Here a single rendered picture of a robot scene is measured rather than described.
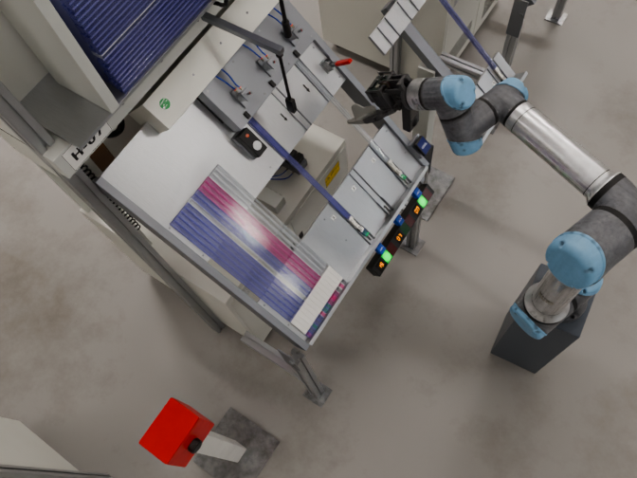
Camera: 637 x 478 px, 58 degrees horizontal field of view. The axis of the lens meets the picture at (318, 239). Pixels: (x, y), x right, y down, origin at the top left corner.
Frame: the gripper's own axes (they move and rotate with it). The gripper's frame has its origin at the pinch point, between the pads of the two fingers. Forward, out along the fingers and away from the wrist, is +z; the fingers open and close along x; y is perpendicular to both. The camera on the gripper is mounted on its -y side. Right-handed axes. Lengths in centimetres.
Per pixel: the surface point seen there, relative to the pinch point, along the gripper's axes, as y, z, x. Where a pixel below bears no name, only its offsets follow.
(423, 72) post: -19.2, 12.8, -34.4
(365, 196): -23.9, 6.9, 13.4
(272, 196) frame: -16.9, 38.7, 23.1
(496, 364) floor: -122, 5, 16
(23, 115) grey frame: 57, 2, 61
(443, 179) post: -89, 51, -46
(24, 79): 60, 16, 53
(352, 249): -30.1, 5.8, 28.4
